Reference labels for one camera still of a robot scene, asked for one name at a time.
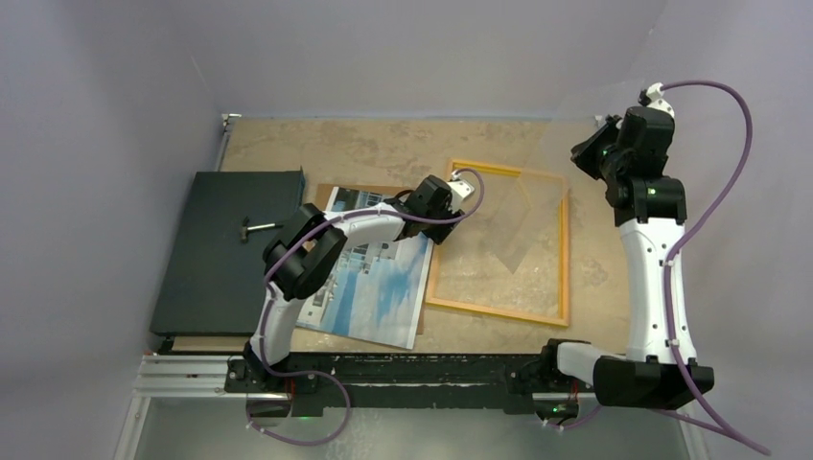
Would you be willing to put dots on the clear acrylic sheet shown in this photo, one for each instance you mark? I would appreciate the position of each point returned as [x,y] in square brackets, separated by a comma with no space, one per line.
[532,206]

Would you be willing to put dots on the dark blue flat box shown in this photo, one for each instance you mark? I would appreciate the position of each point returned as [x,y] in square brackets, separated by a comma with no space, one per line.
[213,284]

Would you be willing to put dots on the building and sky photo print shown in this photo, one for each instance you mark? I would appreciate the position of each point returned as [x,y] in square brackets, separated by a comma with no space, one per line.
[374,293]

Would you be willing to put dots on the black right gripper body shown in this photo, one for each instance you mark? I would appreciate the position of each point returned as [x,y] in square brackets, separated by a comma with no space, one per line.
[590,157]

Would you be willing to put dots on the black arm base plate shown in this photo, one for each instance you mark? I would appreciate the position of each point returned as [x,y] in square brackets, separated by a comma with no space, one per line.
[538,369]

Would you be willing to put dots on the aluminium profile rail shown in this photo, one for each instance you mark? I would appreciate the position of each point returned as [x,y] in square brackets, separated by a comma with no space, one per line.
[184,374]

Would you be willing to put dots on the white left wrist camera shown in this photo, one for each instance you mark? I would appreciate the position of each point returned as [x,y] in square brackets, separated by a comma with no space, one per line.
[461,190]

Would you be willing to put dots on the wooden picture frame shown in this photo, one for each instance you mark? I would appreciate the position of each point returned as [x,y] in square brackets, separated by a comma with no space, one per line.
[464,276]

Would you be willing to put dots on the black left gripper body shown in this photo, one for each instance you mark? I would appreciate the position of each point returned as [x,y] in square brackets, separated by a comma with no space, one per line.
[436,231]

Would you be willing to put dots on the small black hammer tool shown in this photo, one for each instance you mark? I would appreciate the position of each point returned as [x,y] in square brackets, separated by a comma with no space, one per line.
[246,228]

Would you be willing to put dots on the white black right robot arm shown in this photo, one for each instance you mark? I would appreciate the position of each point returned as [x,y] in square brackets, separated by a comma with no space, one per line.
[659,369]

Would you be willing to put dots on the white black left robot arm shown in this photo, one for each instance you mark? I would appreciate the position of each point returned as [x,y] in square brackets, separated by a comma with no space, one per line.
[301,258]

